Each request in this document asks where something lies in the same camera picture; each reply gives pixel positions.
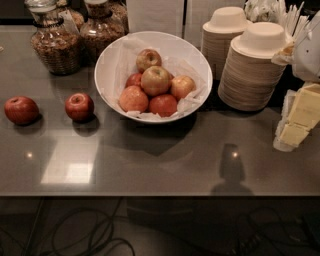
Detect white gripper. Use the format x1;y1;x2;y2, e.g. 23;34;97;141
271;11;320;152

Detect front red apple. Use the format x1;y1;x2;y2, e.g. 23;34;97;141
149;94;177;117

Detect centre yellow-green apple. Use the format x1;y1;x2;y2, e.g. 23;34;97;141
141;66;171;96

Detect white bowl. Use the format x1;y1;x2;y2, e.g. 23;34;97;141
94;30;214;125

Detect top yellow-red apple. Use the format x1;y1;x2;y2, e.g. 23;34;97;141
136;49;162;73

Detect front left orange apple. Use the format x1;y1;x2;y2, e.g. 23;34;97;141
119;86;149;112

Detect small red apple behind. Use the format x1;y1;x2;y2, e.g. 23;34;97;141
125;73;142;87

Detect red apple near bowl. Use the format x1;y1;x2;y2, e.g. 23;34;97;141
65;93;94;122

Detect red apple far left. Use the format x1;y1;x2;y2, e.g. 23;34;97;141
4;96;39;125

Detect front stack paper bowls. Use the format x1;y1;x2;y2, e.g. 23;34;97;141
218;22;288;112

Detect stack paper bowls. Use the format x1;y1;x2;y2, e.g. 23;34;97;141
218;22;288;112
201;6;250;80

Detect white plastic cutlery bundle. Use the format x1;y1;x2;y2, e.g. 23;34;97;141
244;0;310;38

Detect rear stack paper bowls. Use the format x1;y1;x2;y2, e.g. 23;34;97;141
201;6;250;80

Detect right glass granola jar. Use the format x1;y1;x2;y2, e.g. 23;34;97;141
80;0;125;62

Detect glass granola jar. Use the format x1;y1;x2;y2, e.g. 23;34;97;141
80;0;125;62
25;0;81;75

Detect back glass jar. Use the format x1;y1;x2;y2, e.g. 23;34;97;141
57;0;84;32

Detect left glass granola jar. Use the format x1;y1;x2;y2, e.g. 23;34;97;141
25;0;81;75

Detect black floor cables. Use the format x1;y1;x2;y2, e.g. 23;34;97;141
0;197;136;256

